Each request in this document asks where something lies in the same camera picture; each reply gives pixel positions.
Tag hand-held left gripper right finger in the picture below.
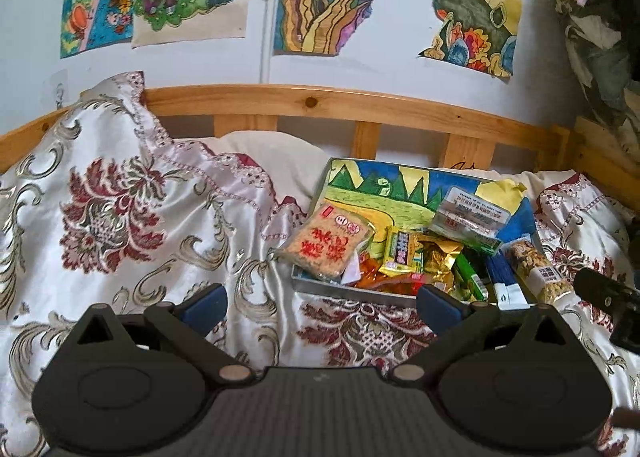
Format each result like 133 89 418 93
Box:
387 284 576 385

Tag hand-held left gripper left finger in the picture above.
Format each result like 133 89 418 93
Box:
67 283 257 385

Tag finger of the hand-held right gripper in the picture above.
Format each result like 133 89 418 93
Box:
572 267 640 318

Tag green stick snack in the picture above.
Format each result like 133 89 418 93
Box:
451 251 491 303

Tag gold foil snack packet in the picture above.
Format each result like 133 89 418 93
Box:
417 232 467 292

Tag orange jelly snack bag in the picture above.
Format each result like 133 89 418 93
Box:
342 257 426 296

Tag mixed nut bar packet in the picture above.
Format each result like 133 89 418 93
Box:
501 234 577 307

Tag blue white-tipped sachet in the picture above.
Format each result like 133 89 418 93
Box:
483 252 529 311

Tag yellow green snack packet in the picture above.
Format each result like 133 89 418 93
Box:
378 227 427 275

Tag clear white-label snack packet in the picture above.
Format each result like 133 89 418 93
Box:
430 185 517 252

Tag grey shallow tray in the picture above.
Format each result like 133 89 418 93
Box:
290 157 545 312

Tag tan rice cracker packet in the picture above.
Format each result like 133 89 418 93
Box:
273 204 377 284

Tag floral satin blanket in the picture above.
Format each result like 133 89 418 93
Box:
0 70 640 457

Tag dinosaur drawing paper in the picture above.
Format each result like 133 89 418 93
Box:
319 160 532 250

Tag cream pillow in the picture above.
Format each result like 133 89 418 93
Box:
171 130 332 219

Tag wooden bed headboard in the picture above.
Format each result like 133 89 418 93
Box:
0 83 640 180

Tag heap of clothes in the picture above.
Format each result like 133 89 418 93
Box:
546 0 640 170

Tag clear wall hook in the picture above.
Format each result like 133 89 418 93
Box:
51 71 69 111

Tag white wall pipe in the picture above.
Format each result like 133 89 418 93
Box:
258 0 284 86

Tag landscape wall poster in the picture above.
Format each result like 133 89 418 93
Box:
416 0 524 81

